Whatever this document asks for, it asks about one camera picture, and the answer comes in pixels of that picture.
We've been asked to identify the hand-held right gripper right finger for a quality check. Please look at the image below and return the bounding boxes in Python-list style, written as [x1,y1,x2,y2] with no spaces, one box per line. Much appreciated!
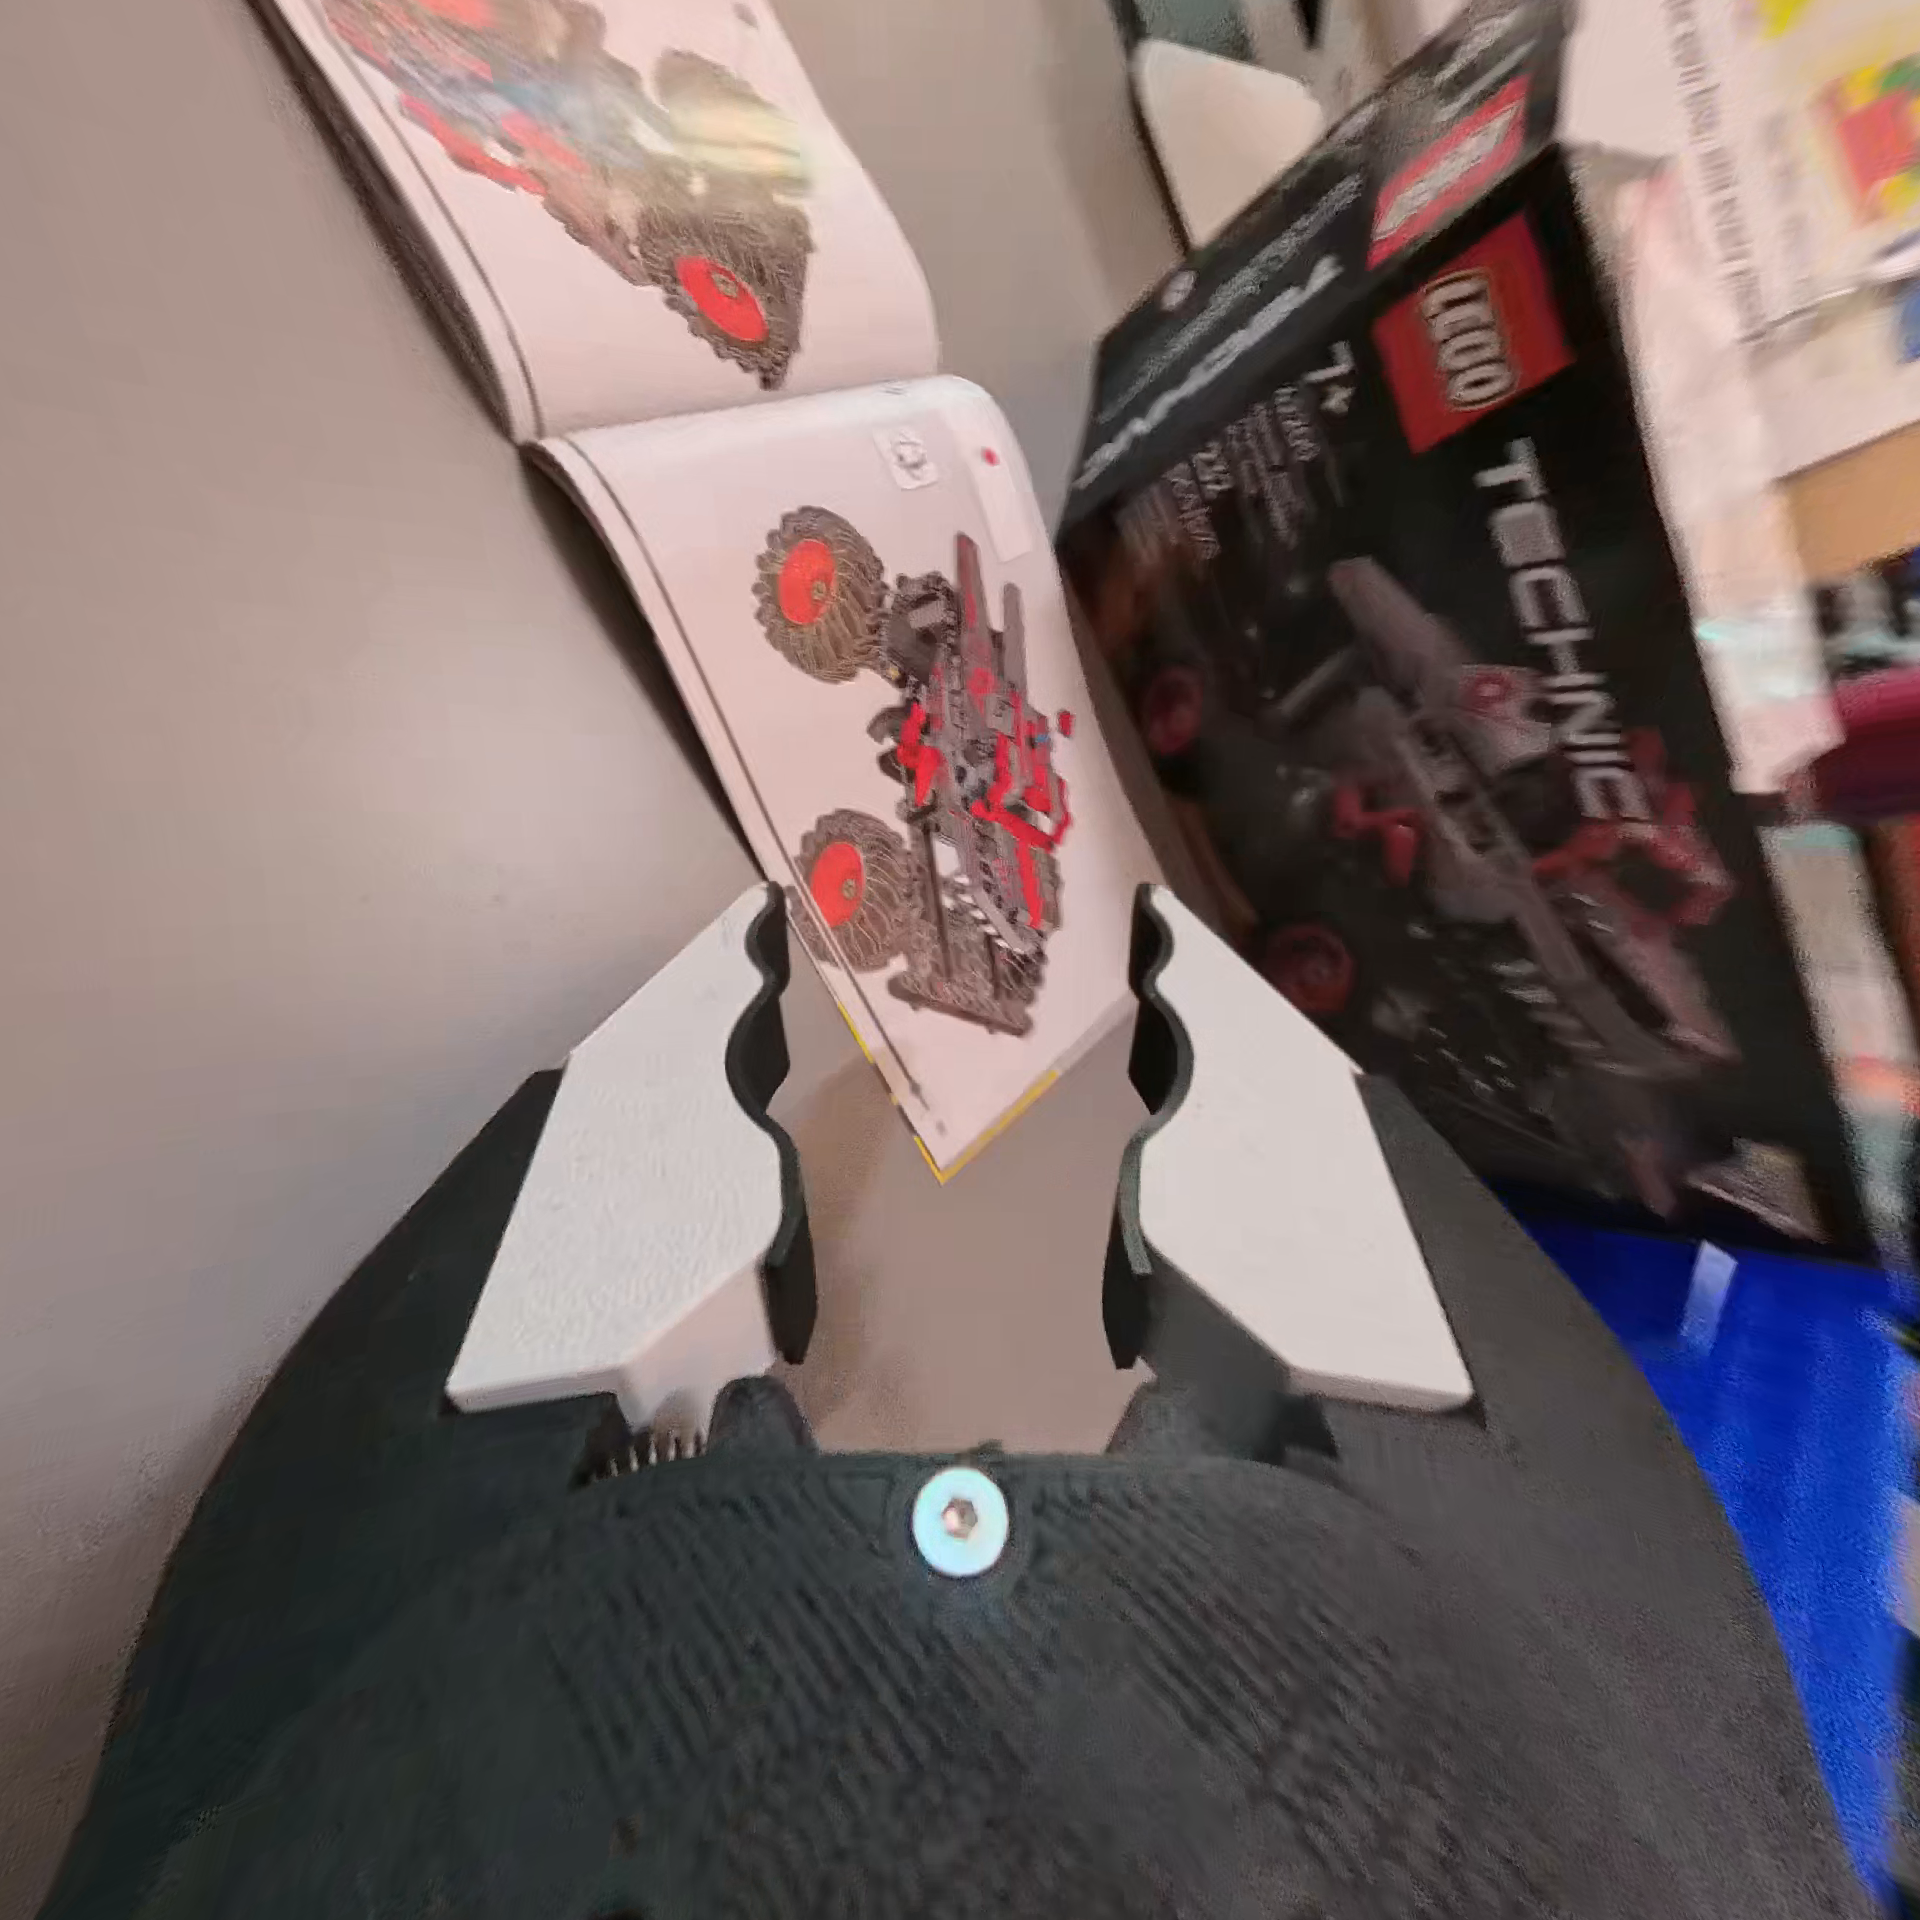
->
[1101,882,1477,1416]

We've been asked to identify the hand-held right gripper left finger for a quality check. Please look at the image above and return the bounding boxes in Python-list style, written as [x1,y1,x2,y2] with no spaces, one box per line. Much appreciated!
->
[447,882,819,1419]

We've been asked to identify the black toy set box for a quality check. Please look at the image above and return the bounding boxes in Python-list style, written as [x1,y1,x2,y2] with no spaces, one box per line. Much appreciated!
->
[1053,0,1876,1255]

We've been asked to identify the blue plastic bin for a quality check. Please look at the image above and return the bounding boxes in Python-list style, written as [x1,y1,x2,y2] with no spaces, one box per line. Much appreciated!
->
[1500,1184,1920,1907]

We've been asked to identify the open toy instruction booklet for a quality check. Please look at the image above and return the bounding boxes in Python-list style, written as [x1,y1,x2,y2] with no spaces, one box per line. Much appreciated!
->
[247,0,1144,1187]

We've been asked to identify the white printed carton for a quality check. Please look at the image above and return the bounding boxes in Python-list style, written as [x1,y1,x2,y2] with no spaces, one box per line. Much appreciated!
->
[1560,0,1920,483]

